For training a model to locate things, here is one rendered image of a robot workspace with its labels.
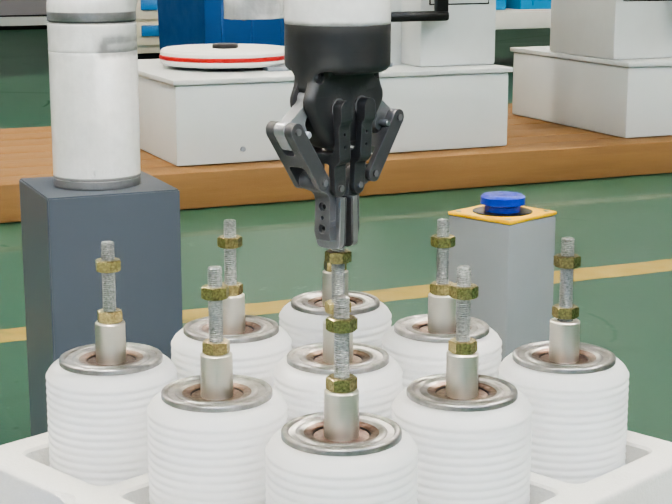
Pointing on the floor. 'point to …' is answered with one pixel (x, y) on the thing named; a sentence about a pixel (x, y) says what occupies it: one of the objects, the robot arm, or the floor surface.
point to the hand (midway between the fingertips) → (337, 220)
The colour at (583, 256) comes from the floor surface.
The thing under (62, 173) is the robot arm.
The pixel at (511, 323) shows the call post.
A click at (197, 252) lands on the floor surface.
